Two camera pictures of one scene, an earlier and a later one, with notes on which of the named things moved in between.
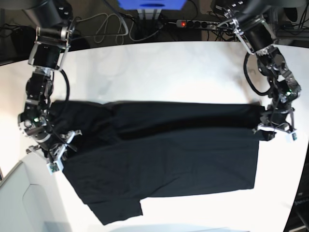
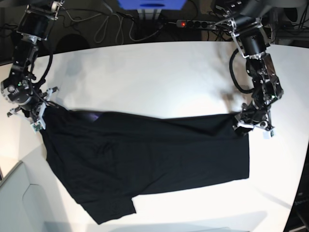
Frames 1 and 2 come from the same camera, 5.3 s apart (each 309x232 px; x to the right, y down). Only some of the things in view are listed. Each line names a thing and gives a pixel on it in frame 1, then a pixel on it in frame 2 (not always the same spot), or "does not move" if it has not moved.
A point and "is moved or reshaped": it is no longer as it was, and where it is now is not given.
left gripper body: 33,121 to 30,101
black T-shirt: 128,151 is moved or reshaped
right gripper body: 276,119 to 255,113
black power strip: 189,23 does not move
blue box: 152,5 does not move
